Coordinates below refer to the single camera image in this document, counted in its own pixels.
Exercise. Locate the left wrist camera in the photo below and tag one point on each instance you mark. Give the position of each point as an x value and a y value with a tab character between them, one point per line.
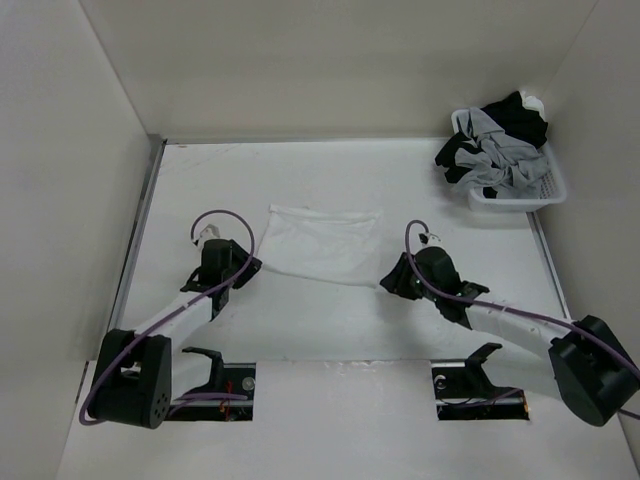
210	232

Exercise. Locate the white plastic basket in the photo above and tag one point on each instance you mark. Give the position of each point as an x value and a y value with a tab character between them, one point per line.
553	189

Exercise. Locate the left metal table rail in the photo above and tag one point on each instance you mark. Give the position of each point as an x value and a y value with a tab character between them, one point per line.
157	147

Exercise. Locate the black tank top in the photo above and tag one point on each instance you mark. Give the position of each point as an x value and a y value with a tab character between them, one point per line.
518	121

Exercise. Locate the metal table rail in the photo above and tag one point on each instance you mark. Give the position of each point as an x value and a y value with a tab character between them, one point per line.
157	147
549	266

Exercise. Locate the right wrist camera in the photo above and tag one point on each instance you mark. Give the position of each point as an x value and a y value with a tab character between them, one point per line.
428	239

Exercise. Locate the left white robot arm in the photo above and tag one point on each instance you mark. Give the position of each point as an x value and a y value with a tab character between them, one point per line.
152	374

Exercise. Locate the right metal table rail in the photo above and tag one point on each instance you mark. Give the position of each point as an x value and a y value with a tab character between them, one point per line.
549	266

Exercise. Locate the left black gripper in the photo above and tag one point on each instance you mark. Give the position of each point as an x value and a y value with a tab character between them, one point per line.
251	271

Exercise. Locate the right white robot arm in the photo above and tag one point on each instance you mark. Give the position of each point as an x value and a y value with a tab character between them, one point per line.
583	363

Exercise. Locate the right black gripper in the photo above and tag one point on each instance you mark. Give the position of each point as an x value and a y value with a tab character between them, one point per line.
396	279

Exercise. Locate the grey tank top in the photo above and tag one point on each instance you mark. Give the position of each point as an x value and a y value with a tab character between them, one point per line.
512	167

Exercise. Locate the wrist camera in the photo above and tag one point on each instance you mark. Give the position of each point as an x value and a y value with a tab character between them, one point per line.
428	239
210	232

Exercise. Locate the white tank top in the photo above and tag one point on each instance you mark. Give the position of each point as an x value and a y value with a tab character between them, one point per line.
339	247

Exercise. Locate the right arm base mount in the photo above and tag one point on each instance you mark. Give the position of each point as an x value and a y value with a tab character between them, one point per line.
464	392

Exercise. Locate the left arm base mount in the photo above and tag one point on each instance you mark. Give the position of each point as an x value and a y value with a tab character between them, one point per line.
206	388

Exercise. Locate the white garment behind pile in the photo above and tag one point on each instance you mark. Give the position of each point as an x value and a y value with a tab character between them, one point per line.
531	102

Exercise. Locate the black garment at basket front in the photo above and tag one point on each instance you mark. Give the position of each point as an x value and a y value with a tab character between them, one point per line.
450	152

